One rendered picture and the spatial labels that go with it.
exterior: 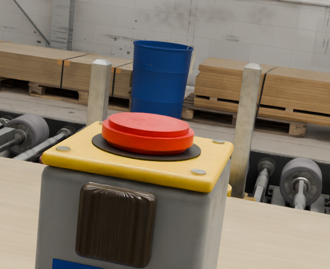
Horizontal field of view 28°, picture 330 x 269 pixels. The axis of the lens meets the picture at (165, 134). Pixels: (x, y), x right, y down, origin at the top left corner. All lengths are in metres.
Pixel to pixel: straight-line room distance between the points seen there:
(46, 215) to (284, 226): 0.92
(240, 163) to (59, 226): 1.14
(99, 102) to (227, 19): 6.09
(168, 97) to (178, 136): 5.62
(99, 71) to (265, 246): 0.56
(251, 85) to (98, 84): 0.32
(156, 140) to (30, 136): 1.68
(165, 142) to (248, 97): 1.10
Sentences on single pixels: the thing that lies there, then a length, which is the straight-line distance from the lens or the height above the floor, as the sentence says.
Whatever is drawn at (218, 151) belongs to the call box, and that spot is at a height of 1.22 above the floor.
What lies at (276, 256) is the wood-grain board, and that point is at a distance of 1.05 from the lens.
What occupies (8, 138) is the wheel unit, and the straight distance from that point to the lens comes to 1.86.
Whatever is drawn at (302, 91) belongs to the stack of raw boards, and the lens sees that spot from 6.18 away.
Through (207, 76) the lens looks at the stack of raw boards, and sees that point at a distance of 6.22.
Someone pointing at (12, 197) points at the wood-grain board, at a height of 0.90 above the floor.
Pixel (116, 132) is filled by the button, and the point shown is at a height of 1.23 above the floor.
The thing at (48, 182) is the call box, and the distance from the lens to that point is 0.27.
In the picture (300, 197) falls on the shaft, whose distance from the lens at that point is 1.63.
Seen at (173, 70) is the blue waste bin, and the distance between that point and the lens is 5.85.
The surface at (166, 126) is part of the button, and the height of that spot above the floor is 1.23.
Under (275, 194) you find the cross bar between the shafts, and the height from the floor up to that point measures 0.74.
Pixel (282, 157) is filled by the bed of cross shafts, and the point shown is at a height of 0.84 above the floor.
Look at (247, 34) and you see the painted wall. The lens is 7.46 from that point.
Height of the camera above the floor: 1.29
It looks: 13 degrees down
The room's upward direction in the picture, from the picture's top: 7 degrees clockwise
